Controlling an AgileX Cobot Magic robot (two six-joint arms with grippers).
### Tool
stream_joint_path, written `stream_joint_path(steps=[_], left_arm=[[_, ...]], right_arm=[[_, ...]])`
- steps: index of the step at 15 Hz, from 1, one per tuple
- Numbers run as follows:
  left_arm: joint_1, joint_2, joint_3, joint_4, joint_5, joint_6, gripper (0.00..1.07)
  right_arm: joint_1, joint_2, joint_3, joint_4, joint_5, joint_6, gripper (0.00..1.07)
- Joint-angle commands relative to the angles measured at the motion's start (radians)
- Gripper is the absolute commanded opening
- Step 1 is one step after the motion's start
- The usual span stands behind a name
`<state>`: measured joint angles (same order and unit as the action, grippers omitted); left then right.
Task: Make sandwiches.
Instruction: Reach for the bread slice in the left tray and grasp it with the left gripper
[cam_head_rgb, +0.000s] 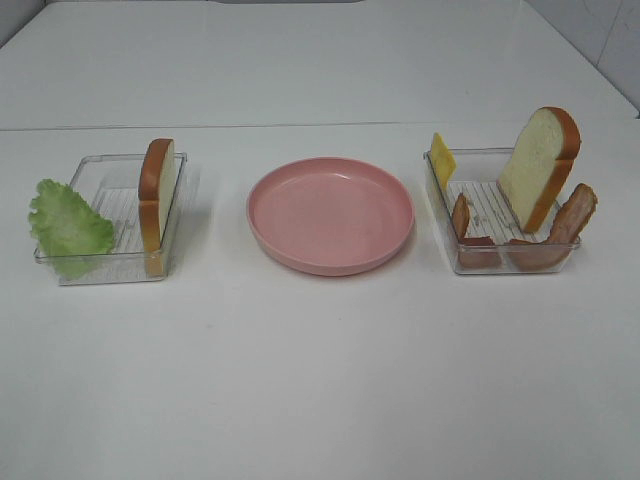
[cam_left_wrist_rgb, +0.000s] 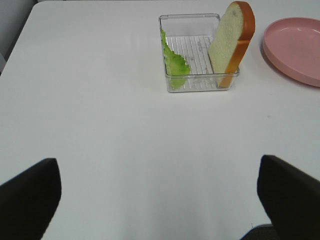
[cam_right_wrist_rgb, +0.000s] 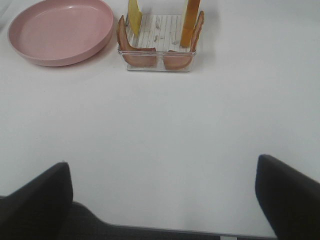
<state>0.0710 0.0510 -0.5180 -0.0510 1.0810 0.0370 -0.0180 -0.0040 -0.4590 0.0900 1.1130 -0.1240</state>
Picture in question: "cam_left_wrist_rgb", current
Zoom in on pink round plate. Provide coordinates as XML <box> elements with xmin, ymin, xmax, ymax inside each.
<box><xmin>262</xmin><ymin>17</ymin><xmax>320</xmax><ymax>87</ymax></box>

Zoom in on green lettuce leaf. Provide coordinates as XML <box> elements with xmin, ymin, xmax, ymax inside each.
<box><xmin>160</xmin><ymin>28</ymin><xmax>191</xmax><ymax>90</ymax></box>

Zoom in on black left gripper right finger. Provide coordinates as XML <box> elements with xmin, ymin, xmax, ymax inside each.
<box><xmin>257</xmin><ymin>155</ymin><xmax>320</xmax><ymax>240</ymax></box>

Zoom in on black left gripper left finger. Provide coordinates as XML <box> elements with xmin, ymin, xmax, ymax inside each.
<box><xmin>0</xmin><ymin>158</ymin><xmax>62</xmax><ymax>240</ymax></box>

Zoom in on clear plastic left container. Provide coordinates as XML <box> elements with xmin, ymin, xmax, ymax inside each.
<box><xmin>158</xmin><ymin>13</ymin><xmax>240</xmax><ymax>93</ymax></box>

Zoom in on bread slice with orange crust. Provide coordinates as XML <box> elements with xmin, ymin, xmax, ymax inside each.
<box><xmin>208</xmin><ymin>1</ymin><xmax>256</xmax><ymax>89</ymax></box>

